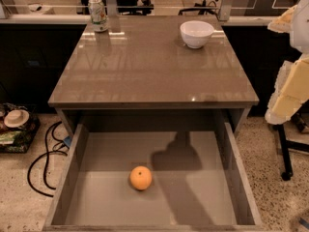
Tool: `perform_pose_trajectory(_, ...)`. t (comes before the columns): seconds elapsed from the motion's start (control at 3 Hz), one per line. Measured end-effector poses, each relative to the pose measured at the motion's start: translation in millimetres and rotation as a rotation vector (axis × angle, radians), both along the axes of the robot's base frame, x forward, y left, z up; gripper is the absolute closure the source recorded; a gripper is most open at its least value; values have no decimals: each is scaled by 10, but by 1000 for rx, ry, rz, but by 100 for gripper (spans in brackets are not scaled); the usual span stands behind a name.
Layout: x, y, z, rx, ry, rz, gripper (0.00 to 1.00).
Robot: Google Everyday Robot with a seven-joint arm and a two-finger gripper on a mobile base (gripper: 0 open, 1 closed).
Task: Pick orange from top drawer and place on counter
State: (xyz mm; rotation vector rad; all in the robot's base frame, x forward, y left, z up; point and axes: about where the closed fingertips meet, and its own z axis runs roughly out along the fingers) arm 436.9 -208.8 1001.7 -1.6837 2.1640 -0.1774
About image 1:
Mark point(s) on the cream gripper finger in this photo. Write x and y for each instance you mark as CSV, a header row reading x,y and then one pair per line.
x,y
291,91
283,23

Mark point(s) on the orange fruit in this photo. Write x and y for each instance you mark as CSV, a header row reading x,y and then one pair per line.
x,y
140,177

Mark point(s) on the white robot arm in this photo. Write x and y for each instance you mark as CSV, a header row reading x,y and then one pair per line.
x,y
299,34

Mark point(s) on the open grey top drawer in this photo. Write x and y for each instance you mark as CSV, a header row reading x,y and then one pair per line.
x,y
199,184

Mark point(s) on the grey cabinet with counter top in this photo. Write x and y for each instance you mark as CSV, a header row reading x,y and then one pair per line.
x,y
141,62

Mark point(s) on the black stand with wheel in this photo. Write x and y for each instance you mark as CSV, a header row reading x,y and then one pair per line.
x,y
286,145

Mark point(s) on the white ceramic bowl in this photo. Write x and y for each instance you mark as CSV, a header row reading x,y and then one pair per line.
x,y
196,33

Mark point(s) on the black office chair left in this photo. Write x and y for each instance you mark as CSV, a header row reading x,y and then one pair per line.
x,y
127,7

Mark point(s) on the green white soda can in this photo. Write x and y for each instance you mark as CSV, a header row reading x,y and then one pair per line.
x,y
98,16

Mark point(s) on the beige hat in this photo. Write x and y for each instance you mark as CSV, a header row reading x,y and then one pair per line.
x,y
16,118

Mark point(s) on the dark patterned box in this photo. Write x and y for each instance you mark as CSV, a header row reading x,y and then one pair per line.
x,y
17,140

